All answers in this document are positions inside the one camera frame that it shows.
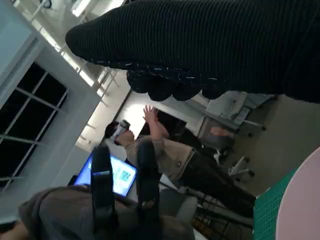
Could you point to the pink bowl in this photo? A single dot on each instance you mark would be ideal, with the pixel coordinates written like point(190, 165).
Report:
point(305, 200)

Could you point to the grey office chair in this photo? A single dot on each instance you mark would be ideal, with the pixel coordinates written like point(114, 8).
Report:
point(225, 145)

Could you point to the green cutting mat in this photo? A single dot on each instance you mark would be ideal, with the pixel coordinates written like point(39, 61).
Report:
point(267, 212)

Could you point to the ceiling light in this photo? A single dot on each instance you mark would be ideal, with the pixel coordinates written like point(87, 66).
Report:
point(78, 8)

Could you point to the monitor with blue screen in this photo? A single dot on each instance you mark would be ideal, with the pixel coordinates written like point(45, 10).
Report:
point(122, 175)

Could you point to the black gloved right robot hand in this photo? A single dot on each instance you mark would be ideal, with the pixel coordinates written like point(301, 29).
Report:
point(200, 45)

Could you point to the person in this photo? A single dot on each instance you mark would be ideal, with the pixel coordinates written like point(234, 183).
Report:
point(62, 212)
point(175, 160)

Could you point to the white desk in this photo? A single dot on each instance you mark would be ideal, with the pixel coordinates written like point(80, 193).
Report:
point(225, 105)

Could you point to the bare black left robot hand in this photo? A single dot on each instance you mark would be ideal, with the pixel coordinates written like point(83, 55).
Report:
point(105, 187)

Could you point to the dark grid window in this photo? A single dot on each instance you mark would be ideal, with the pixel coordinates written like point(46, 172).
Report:
point(30, 112)

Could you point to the white headset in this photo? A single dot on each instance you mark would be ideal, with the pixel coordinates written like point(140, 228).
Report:
point(122, 126)

